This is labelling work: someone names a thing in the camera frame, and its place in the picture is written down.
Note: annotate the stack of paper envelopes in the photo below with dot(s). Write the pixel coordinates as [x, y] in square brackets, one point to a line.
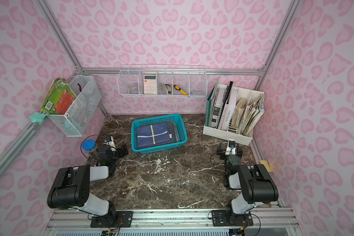
[246, 115]

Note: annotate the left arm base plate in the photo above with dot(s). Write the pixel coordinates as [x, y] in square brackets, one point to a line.
[118, 220]

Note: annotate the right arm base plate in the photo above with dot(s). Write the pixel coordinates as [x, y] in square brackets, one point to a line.
[225, 218]

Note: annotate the white file organizer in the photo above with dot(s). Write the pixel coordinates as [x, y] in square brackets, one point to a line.
[221, 99]

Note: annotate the blue lidded pencil jar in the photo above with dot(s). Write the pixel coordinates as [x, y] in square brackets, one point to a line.
[89, 145]

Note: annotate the green folder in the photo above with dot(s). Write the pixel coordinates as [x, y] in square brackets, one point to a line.
[210, 104]

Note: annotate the mint green wall hook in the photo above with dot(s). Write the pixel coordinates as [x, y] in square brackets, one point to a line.
[38, 117]

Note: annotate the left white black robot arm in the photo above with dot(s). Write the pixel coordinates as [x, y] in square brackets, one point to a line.
[71, 187]

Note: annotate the white wire wall shelf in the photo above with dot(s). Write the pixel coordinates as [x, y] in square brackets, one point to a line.
[192, 80]

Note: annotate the pink white calculator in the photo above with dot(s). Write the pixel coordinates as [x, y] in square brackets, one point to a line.
[150, 84]

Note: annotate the white mesh wall basket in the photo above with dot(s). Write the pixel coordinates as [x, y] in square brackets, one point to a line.
[75, 121]

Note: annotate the teal plastic basket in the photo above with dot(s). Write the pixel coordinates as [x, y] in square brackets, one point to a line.
[176, 118]

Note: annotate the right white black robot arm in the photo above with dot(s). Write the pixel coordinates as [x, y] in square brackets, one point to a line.
[254, 182]

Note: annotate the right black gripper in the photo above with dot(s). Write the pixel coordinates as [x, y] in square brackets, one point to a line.
[230, 152]

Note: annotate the yellow sticky note pad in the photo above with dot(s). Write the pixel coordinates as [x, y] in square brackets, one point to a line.
[266, 165]

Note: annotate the pink white book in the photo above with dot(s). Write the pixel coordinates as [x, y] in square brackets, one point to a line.
[229, 109]

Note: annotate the green red booklet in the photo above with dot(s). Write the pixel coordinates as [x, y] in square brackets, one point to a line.
[59, 98]

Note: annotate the navy blue pillowcase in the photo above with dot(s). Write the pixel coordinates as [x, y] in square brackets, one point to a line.
[152, 135]

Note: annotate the yellow utility knife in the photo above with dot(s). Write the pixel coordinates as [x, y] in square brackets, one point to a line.
[180, 90]

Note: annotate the grey stapler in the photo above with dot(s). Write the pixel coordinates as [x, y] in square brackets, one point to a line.
[166, 89]

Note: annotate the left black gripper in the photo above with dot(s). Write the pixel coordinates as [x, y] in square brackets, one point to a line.
[118, 150]

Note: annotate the metal tape roll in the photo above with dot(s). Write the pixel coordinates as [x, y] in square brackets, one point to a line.
[134, 90]

